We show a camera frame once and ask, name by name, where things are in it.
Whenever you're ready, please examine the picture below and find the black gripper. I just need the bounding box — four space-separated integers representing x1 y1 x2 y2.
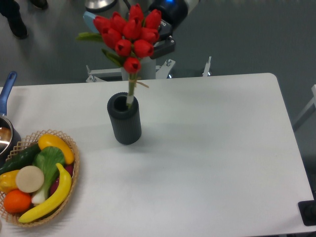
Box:
148 17 176 59

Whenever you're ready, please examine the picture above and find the red tulip bouquet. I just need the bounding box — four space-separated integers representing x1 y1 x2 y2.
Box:
76 4 162 108

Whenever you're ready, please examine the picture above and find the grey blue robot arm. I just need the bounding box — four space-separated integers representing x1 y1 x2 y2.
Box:
76 0 199 59

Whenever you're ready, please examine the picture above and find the dark grey ribbed vase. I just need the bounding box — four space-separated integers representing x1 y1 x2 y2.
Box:
107 92 142 145

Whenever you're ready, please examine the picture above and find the purple eggplant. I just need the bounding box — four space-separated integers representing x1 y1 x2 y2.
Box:
49 163 75 196

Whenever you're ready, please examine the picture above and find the black shoe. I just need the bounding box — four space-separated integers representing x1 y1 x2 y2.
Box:
7 16 28 40

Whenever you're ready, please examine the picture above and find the green bok choy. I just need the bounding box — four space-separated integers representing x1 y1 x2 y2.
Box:
32 146 65 205

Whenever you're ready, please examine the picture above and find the green cucumber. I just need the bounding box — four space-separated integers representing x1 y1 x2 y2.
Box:
0 143 41 174

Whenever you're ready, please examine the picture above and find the yellow banana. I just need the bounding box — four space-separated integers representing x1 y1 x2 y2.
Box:
18 163 72 224

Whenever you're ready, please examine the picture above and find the beige round disc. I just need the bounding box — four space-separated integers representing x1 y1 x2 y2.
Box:
15 165 44 193

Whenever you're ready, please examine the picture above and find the yellow bell pepper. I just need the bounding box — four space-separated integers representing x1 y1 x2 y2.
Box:
0 170 20 194

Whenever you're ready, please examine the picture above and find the orange fruit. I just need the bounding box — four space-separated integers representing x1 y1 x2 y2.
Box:
3 190 31 213

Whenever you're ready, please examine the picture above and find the black device at table edge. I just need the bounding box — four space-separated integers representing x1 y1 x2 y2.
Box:
298 200 316 226

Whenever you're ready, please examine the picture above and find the woven wicker basket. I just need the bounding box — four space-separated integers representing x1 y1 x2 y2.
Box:
0 129 80 228

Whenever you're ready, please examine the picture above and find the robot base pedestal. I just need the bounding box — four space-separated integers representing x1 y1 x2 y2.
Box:
120 56 157 81

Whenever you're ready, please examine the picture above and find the white metal frame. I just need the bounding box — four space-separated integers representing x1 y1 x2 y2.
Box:
86 56 212 83

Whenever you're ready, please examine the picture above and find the blue handled saucepan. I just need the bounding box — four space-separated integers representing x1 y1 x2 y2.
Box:
0 71 21 167

